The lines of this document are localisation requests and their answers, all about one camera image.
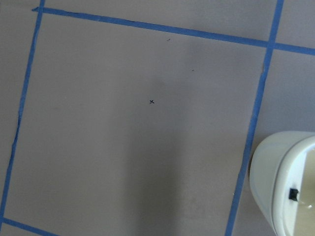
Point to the brown paper table cover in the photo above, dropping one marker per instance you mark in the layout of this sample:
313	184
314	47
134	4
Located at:
137	117

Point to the cream plastic bin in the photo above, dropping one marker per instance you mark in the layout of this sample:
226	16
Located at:
282	182

